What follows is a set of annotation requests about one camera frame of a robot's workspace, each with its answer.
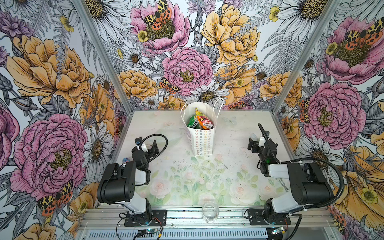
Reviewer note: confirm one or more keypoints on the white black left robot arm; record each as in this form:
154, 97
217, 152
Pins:
118, 183

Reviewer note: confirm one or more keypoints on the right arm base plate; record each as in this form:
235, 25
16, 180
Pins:
258, 217

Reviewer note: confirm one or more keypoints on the white printed paper bag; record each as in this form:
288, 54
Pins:
202, 141

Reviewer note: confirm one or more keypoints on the orange snack packet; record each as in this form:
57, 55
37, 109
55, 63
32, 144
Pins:
204, 122

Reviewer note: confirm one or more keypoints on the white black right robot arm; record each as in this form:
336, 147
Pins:
308, 185

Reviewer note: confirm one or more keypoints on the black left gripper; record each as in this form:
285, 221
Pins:
151, 150

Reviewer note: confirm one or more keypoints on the small green snack packet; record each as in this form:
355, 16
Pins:
193, 122

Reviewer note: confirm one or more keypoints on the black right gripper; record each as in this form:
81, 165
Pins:
255, 145

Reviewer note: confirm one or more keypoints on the clear glass cup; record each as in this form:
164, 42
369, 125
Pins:
210, 211

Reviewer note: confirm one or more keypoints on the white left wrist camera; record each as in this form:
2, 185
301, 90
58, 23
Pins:
140, 145

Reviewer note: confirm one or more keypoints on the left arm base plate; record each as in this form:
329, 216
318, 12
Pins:
158, 218

